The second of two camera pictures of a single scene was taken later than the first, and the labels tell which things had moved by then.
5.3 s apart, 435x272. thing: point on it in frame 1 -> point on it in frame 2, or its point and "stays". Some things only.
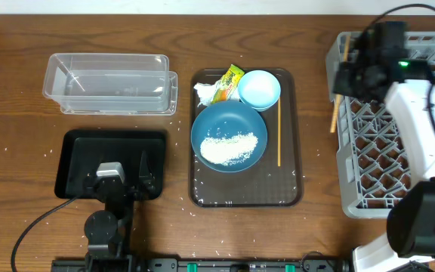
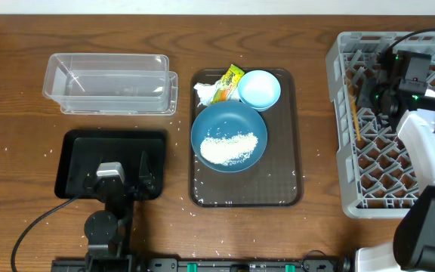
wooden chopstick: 279,130 -> 356,119
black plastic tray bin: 81,151 stays
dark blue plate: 227,119 stays
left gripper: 149,181 stays
